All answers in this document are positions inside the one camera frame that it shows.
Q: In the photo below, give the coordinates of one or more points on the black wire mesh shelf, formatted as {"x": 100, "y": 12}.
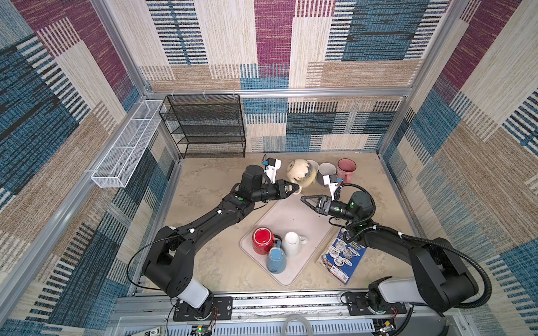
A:
{"x": 206, "y": 126}

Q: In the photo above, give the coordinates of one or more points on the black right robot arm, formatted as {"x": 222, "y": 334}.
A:
{"x": 443, "y": 277}

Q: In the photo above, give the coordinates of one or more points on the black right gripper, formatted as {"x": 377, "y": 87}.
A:
{"x": 322, "y": 206}

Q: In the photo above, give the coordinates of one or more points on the light blue mug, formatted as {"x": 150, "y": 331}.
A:
{"x": 276, "y": 260}

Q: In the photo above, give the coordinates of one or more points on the blue snack package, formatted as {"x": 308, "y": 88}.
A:
{"x": 341, "y": 258}

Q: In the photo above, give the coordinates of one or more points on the beige speckled ceramic mug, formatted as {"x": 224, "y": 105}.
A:
{"x": 301, "y": 172}

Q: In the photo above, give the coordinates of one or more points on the white mug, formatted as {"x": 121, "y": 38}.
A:
{"x": 293, "y": 243}

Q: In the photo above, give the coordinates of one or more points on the pink cartoon mug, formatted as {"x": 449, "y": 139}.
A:
{"x": 345, "y": 169}

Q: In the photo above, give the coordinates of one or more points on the light green mug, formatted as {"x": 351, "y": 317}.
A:
{"x": 314, "y": 164}

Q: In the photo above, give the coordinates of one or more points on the red mug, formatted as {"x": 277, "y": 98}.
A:
{"x": 262, "y": 240}

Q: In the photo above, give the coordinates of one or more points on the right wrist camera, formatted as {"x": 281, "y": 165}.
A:
{"x": 332, "y": 182}

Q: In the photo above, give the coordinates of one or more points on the white wire mesh basket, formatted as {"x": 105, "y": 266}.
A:
{"x": 122, "y": 159}

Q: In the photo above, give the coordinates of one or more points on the lavender purple mug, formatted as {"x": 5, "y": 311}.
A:
{"x": 325, "y": 169}

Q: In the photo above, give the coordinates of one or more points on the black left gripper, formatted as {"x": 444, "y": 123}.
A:
{"x": 279, "y": 191}

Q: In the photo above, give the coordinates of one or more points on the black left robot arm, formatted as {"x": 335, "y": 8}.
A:
{"x": 170, "y": 261}

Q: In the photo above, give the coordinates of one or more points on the white plastic tray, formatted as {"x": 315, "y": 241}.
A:
{"x": 300, "y": 230}

